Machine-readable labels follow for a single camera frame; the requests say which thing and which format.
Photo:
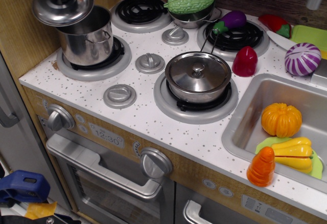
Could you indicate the grey stovetop knob middle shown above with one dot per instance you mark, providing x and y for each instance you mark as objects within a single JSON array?
[{"x": 150, "y": 63}]

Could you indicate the steel bowl pan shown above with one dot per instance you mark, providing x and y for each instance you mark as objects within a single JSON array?
[{"x": 198, "y": 19}]

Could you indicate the green plastic cutting board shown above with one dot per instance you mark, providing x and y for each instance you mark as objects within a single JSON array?
[{"x": 315, "y": 36}]

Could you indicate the back left stove burner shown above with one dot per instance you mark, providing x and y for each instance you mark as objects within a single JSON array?
[{"x": 140, "y": 16}]

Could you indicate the grey oven knob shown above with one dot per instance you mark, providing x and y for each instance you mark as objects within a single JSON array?
[
  {"x": 59, "y": 118},
  {"x": 155, "y": 164}
]

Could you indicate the grey stovetop knob front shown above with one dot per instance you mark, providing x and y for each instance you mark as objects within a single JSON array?
[{"x": 119, "y": 96}]

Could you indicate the grey stovetop knob rear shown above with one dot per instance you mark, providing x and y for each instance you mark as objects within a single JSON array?
[{"x": 175, "y": 36}]

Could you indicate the red toy pepper half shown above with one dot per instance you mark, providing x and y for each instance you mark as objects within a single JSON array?
[{"x": 245, "y": 62}]

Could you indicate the front right stove burner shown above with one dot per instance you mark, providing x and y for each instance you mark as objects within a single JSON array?
[{"x": 167, "y": 103}]

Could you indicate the blue plastic clamp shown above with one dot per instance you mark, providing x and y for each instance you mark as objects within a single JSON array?
[{"x": 24, "y": 186}]

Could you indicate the grey oven knob right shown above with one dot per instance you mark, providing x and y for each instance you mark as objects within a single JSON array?
[{"x": 155, "y": 164}]

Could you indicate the small steel pan lid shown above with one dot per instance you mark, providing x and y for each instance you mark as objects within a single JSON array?
[{"x": 198, "y": 74}]

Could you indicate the yellow toy bell pepper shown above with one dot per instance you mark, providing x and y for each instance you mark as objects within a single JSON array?
[{"x": 295, "y": 153}]

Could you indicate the green toy bitter gourd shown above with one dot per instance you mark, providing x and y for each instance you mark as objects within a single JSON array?
[{"x": 182, "y": 7}]

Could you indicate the grey oven door handle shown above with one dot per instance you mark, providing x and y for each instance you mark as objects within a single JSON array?
[{"x": 89, "y": 161}]

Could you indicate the light green plastic plate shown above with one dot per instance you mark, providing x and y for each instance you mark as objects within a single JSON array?
[{"x": 317, "y": 164}]

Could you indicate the tall steel stock pot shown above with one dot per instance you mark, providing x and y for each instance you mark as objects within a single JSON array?
[{"x": 89, "y": 41}]

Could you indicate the purple toy eggplant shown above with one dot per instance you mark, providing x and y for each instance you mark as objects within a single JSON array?
[{"x": 231, "y": 20}]

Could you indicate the grey oven knob left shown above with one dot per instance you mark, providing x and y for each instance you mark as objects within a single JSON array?
[{"x": 59, "y": 118}]

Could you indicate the back right stove burner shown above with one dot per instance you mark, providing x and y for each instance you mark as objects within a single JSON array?
[{"x": 227, "y": 44}]

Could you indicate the large steel pot lid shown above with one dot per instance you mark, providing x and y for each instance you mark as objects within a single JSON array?
[{"x": 60, "y": 15}]

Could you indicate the stove burner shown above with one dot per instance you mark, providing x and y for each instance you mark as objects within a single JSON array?
[
  {"x": 227, "y": 44},
  {"x": 118, "y": 60},
  {"x": 140, "y": 16},
  {"x": 167, "y": 103}
]

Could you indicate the red toy chili pepper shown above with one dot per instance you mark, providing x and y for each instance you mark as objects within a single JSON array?
[{"x": 276, "y": 24}]

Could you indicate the grey toy sink basin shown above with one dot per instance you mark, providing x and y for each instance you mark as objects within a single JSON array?
[{"x": 244, "y": 131}]

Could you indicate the orange toy pumpkin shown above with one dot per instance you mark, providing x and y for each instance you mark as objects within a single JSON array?
[{"x": 281, "y": 120}]

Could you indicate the purple white toy onion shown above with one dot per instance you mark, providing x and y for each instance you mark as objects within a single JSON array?
[{"x": 302, "y": 59}]

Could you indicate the grey dishwasher door handle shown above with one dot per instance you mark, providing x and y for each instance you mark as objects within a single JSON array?
[{"x": 191, "y": 213}]

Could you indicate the orange toy carrot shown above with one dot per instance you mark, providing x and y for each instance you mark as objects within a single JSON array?
[{"x": 261, "y": 169}]

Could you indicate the yellow cloth piece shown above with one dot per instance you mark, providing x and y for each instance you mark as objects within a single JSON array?
[{"x": 40, "y": 210}]

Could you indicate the white toy knife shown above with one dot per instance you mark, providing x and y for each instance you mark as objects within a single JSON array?
[{"x": 281, "y": 41}]

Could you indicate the steel frying pan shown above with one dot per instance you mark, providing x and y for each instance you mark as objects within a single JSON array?
[{"x": 196, "y": 97}]

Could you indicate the front left stove burner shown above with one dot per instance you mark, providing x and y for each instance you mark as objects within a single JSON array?
[{"x": 118, "y": 60}]

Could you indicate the grey stovetop knob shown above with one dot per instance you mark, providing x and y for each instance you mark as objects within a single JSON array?
[
  {"x": 119, "y": 96},
  {"x": 150, "y": 63},
  {"x": 175, "y": 36}
]

